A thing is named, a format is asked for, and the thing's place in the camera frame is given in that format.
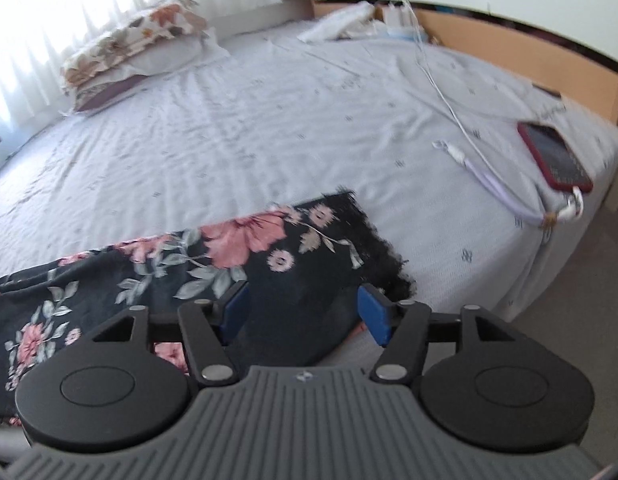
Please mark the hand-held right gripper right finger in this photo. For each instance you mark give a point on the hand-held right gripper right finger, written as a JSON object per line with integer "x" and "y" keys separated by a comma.
{"x": 374, "y": 315}

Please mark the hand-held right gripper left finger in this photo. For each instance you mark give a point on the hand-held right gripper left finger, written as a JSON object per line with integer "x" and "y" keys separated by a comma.
{"x": 236, "y": 312}

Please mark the black floral pants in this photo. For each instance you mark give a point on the black floral pants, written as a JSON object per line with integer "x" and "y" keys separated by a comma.
{"x": 139, "y": 270}

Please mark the bed with grey patterned sheet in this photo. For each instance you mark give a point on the bed with grey patterned sheet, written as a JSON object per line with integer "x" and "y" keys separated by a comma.
{"x": 289, "y": 135}

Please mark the phone in red case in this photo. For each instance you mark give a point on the phone in red case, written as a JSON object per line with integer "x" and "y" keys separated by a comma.
{"x": 556, "y": 157}

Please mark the mauve pillow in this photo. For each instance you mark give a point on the mauve pillow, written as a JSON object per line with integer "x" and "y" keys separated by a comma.
{"x": 109, "y": 92}

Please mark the white pillow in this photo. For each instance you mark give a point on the white pillow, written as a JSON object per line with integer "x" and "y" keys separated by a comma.
{"x": 176, "y": 54}

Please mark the dark flat object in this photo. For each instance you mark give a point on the dark flat object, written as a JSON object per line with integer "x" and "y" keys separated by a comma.
{"x": 548, "y": 91}

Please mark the white crumpled cloth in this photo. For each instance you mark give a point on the white crumpled cloth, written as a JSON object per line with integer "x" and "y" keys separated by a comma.
{"x": 339, "y": 22}

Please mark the floral pillow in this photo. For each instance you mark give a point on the floral pillow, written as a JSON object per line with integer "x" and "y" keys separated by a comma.
{"x": 129, "y": 35}

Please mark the white charger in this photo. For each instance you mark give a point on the white charger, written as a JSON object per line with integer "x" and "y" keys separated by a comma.
{"x": 396, "y": 15}

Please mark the wooden headboard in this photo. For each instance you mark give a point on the wooden headboard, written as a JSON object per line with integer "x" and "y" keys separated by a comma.
{"x": 489, "y": 35}

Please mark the white sheer curtain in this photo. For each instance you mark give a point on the white sheer curtain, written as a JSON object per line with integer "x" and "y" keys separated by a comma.
{"x": 64, "y": 0}

